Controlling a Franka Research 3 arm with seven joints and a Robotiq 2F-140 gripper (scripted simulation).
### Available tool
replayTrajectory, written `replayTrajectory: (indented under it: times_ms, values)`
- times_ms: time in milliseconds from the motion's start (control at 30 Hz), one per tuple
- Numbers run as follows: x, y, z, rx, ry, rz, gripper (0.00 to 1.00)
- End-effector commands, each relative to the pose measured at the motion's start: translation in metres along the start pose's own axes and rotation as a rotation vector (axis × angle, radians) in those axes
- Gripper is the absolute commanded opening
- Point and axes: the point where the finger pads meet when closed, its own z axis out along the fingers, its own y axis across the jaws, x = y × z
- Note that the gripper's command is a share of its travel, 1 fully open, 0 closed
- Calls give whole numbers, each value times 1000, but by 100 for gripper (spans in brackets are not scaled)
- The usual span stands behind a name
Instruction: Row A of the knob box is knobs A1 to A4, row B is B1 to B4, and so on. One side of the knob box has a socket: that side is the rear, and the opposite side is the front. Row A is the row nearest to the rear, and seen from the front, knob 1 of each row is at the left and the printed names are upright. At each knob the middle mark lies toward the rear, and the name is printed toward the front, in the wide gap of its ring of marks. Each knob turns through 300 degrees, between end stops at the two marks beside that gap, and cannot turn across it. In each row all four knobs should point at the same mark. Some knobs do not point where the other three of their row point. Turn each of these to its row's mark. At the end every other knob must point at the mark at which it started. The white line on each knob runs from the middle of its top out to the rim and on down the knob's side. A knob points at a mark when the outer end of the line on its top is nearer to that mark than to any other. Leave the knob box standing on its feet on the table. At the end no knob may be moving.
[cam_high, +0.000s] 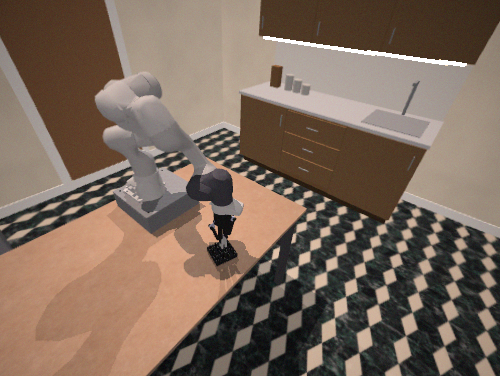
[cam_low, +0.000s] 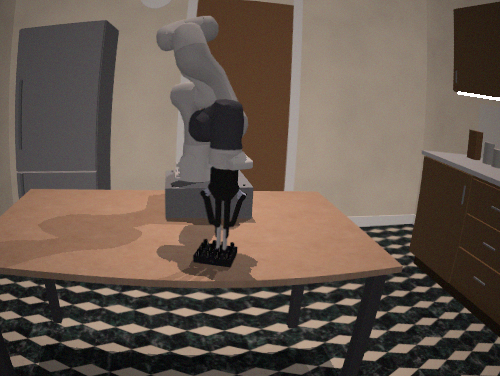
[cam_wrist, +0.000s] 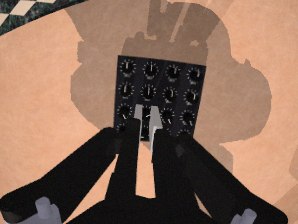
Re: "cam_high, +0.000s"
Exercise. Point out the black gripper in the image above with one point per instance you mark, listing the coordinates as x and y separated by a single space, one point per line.
224 228

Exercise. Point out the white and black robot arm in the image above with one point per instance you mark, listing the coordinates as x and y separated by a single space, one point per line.
207 182

